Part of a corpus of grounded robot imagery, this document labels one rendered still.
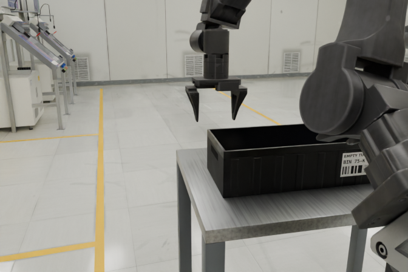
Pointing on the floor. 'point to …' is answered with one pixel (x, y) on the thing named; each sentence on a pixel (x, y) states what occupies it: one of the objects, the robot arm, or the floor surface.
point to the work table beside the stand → (257, 214)
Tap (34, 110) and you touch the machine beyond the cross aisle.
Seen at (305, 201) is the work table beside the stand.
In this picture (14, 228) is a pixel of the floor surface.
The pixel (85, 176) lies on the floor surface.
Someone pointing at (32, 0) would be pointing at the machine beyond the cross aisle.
